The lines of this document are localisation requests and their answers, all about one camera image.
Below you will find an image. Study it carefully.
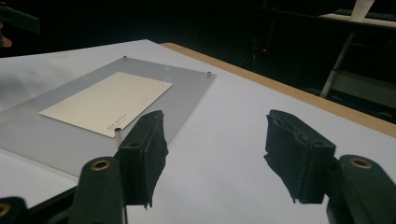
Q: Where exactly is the white paper sheet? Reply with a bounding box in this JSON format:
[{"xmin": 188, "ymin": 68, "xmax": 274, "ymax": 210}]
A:
[{"xmin": 350, "ymin": 0, "xmax": 375, "ymax": 22}]

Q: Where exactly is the grey metal stand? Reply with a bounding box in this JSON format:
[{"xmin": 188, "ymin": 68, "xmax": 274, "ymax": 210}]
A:
[{"xmin": 319, "ymin": 32, "xmax": 396, "ymax": 124}]

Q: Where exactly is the clear acrylic photo frame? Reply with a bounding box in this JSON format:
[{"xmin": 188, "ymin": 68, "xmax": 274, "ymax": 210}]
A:
[{"xmin": 0, "ymin": 55, "xmax": 218, "ymax": 179}]

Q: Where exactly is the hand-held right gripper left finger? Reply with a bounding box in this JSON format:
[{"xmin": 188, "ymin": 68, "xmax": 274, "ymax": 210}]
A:
[{"xmin": 117, "ymin": 109, "xmax": 170, "ymax": 209}]

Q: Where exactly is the light desk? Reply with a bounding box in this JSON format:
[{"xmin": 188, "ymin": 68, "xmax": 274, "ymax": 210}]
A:
[{"xmin": 318, "ymin": 8, "xmax": 396, "ymax": 30}]

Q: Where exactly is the painting postcard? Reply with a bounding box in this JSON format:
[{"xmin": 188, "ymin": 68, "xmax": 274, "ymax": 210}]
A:
[{"xmin": 38, "ymin": 71, "xmax": 174, "ymax": 138}]

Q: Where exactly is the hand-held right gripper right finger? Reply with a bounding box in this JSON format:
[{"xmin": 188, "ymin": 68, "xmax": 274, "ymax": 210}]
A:
[{"xmin": 262, "ymin": 108, "xmax": 337, "ymax": 205}]

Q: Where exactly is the white table sheet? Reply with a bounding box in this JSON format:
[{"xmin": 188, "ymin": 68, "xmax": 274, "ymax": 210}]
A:
[{"xmin": 0, "ymin": 38, "xmax": 396, "ymax": 224}]

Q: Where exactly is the dark keyboard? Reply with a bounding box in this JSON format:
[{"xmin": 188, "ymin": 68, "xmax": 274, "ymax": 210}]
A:
[{"xmin": 333, "ymin": 7, "xmax": 396, "ymax": 22}]

